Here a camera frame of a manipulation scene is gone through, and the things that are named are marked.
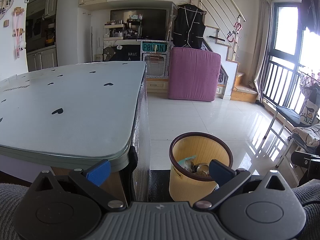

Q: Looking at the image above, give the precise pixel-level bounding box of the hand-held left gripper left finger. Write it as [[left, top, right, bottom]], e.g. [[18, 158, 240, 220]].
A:
[[32, 159, 127, 210]]

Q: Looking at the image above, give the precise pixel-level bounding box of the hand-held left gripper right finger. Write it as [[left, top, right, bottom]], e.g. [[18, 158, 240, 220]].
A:
[[194, 159, 290, 209]]

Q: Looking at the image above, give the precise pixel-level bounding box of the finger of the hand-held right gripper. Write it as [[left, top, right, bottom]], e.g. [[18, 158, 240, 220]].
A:
[[291, 151, 316, 167]]

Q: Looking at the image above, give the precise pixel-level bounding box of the teal plastic packet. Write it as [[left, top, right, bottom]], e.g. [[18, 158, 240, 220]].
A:
[[178, 155, 198, 172]]

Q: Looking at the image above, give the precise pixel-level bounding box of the yellow trash bin dark rim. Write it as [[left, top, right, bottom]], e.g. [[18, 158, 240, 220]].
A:
[[169, 132, 233, 202]]

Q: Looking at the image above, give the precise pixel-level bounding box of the patterned blanket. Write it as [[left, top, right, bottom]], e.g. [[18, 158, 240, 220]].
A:
[[292, 124, 320, 148]]

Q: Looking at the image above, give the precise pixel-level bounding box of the cartoon print tote bag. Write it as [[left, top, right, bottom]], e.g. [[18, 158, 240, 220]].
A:
[[299, 97, 317, 124]]

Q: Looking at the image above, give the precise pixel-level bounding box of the wooden staircase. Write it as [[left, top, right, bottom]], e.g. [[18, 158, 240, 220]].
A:
[[202, 26, 259, 103]]

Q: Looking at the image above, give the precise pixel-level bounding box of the person's grey knit clothing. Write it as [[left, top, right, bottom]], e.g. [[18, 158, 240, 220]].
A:
[[0, 179, 320, 240]]

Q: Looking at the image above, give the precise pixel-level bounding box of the pink mattress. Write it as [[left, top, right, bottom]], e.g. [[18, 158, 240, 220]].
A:
[[168, 47, 222, 102]]

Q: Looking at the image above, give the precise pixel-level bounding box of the cream low drawer cabinet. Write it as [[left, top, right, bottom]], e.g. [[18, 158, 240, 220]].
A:
[[145, 77, 169, 94]]

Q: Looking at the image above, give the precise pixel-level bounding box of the beige curtain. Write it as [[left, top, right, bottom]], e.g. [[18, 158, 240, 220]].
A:
[[251, 0, 274, 103]]

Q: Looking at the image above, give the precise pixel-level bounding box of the black letter board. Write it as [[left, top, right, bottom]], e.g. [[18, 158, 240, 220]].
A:
[[102, 44, 142, 63]]

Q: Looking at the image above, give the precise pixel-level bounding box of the cream kitchen base cabinet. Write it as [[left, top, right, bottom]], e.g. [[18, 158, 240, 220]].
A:
[[26, 47, 58, 72]]

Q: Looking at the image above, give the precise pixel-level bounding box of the teal sign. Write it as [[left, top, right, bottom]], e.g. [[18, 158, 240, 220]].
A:
[[141, 42, 167, 53]]

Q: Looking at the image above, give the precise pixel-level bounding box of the white shelf rack with bottles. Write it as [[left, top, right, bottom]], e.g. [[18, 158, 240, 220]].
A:
[[103, 24, 125, 40]]

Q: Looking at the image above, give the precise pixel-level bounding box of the black tiered rack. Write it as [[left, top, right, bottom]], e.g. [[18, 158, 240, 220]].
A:
[[126, 14, 143, 40]]

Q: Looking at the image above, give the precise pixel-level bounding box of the black vest white trim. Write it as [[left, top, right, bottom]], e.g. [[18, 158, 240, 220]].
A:
[[173, 4, 206, 49]]

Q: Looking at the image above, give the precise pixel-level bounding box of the hanging dark garment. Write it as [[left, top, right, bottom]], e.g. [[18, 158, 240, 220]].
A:
[[299, 0, 320, 37]]

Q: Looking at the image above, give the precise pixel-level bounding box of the black television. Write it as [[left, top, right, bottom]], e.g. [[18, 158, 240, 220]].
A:
[[110, 9, 167, 40]]

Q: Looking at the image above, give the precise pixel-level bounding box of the white stair railing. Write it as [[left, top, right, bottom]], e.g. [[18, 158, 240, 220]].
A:
[[136, 0, 247, 58]]

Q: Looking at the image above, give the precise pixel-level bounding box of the white frame chair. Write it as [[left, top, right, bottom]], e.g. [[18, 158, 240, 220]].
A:
[[262, 106, 312, 155], [275, 126, 320, 169]]

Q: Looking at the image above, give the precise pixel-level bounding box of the wire basket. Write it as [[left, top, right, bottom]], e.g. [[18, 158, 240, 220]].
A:
[[298, 70, 320, 93]]

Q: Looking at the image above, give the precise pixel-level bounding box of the black window guard rail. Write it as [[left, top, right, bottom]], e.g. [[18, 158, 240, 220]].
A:
[[264, 54, 304, 110]]

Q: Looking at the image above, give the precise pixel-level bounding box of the metal frame cage cabinet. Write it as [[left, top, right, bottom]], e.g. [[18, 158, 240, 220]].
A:
[[140, 40, 172, 79]]

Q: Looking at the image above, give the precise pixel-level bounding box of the pink wall hanger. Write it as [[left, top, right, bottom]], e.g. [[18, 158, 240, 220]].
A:
[[12, 6, 25, 60]]

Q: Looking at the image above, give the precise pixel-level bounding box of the cream kitchen wall cabinet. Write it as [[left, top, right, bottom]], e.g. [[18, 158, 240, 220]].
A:
[[44, 0, 59, 19]]

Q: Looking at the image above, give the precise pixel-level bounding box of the round wall photo display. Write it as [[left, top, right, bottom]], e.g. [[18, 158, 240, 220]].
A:
[[0, 0, 19, 20]]

